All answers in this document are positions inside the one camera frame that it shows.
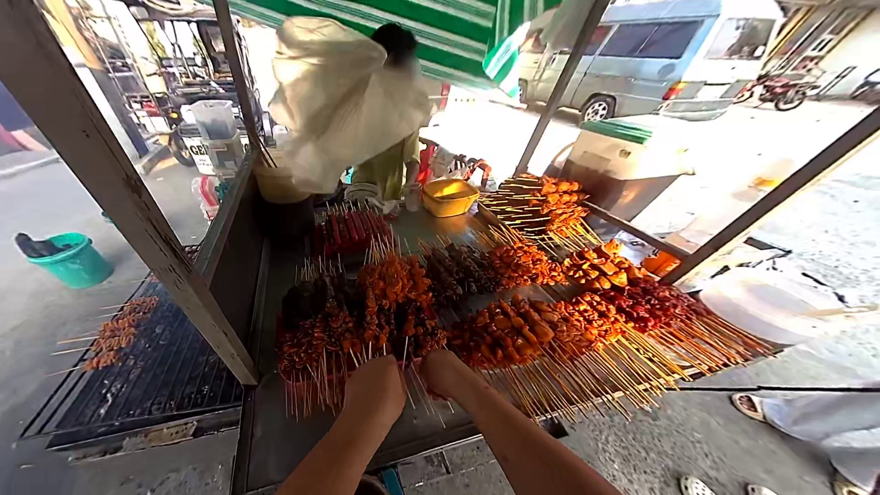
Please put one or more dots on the person's right hand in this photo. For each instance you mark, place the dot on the person's right hand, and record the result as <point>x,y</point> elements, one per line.
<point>445,375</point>

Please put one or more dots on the person's left hand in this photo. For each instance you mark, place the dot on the person's left hand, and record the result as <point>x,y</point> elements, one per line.
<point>377,385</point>

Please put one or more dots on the person's right fingers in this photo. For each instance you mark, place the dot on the person's right fingers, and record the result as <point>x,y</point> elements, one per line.
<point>427,377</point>

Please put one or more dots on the red tray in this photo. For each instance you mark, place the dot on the red tray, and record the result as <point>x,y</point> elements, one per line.
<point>335,385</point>

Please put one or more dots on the pile of glazed brown skewers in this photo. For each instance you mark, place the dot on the pile of glazed brown skewers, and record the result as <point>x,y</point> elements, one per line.
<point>512,330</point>

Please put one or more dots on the pile of orange curly skewers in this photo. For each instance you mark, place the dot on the pile of orange curly skewers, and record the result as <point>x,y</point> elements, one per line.
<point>393,278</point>

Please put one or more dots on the pile of dark glazed skewers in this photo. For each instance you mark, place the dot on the pile of dark glazed skewers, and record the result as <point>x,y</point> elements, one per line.
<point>335,323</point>

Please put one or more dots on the pile of blackish meat skewers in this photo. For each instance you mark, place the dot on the pile of blackish meat skewers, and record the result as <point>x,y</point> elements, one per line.
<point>455,271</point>

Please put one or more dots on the pile of orange-red skewers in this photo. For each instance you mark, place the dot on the pile of orange-red skewers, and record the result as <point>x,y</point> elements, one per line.
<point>524,263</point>

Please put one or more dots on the pile of red sausage skewers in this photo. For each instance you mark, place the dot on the pile of red sausage skewers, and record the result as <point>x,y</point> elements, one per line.
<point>349,230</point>

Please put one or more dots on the pile of orange ruffled skewers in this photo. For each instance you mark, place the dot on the pile of orange ruffled skewers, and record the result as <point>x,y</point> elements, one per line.
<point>590,317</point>

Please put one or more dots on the yellow plastic basin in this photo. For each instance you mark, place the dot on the yellow plastic basin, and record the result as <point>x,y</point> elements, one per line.
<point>450,199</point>

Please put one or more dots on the clear plastic cup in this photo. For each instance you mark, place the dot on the clear plastic cup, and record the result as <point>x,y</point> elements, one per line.
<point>412,197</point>

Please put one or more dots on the pile of bright orange skewers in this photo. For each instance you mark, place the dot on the pile of bright orange skewers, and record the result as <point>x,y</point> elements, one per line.
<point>600,267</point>

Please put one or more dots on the pile of orange chunky skewers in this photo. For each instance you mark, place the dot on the pile of orange chunky skewers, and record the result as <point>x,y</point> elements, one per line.
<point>558,199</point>

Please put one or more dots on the pile of dark red skewers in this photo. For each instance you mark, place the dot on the pile of dark red skewers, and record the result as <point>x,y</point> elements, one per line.
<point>650,302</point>

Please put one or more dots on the beige plastic bucket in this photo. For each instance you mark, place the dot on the beige plastic bucket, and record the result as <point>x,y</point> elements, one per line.
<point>280,184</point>

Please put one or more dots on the wooden side panel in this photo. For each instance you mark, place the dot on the wooden side panel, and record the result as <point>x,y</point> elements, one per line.
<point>230,227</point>

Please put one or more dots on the orange plastic packet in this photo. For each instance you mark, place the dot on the orange plastic packet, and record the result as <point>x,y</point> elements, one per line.
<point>661,262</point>

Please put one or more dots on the black charcoal grill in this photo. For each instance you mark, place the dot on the black charcoal grill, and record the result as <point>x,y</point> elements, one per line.
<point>165,371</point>

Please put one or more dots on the white bin with green lid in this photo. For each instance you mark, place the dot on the white bin with green lid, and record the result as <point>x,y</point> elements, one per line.
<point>622,165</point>

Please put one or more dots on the translucent white plastic bag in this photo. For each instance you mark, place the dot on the translucent white plastic bag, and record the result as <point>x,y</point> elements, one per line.
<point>330,96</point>

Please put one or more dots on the row of grilling skewers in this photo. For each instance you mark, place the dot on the row of grilling skewers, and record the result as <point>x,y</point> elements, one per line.
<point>118,335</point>

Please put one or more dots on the stack of clear plastic containers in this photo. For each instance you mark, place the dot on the stack of clear plastic containers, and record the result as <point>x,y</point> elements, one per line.
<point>216,134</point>

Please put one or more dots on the green white striped awning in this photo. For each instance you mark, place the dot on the green white striped awning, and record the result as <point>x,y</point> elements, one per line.
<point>454,41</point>

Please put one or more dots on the round white plastic basin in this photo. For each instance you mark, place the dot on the round white plastic basin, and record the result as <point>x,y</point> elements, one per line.
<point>766,302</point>

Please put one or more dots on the teal plastic bucket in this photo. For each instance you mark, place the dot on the teal plastic bucket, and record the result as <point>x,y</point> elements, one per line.
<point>79,265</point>

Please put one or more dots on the light blue van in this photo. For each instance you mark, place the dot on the light blue van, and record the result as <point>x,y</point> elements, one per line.
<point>639,58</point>

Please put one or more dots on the parked tricycle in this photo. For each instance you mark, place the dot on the parked tricycle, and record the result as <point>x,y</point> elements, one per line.
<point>192,69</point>

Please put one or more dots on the black cloth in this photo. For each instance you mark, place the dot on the black cloth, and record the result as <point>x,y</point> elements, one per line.
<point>34,246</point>

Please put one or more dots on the red motorcycle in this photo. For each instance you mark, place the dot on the red motorcycle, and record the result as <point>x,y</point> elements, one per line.
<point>787,94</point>

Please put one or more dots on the wooden rail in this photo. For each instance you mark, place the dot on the wooden rail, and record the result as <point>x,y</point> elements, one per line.
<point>632,230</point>

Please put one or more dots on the brown wooden post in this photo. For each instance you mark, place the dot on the brown wooden post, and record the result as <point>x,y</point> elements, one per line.
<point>562,86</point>

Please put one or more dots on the thick weathered wooden post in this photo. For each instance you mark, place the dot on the thick weathered wooden post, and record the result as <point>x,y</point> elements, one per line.
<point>127,185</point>

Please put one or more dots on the thin wooden post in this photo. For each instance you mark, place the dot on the thin wooden post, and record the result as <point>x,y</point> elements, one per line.
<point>236,65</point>

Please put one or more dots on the dark slanted wooden post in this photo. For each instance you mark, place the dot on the dark slanted wooden post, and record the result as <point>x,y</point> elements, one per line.
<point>770,203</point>

